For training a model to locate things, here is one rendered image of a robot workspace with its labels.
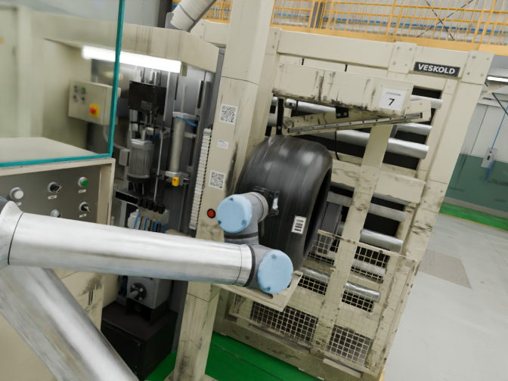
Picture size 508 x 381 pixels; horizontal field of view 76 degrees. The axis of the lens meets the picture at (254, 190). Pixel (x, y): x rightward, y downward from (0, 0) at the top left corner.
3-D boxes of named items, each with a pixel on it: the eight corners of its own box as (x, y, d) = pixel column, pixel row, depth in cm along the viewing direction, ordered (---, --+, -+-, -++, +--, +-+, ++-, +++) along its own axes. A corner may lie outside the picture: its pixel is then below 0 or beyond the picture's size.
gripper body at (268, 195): (280, 191, 106) (270, 193, 94) (274, 216, 107) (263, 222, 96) (258, 185, 108) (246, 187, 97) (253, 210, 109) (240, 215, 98)
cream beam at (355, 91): (270, 93, 156) (277, 60, 152) (284, 98, 179) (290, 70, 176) (404, 118, 137) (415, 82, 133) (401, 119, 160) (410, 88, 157)
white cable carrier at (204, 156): (189, 227, 156) (204, 128, 144) (194, 224, 161) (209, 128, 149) (196, 230, 155) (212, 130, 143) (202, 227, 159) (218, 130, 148)
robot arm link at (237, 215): (215, 236, 82) (212, 196, 82) (234, 227, 94) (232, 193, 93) (249, 236, 79) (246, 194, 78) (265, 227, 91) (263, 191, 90)
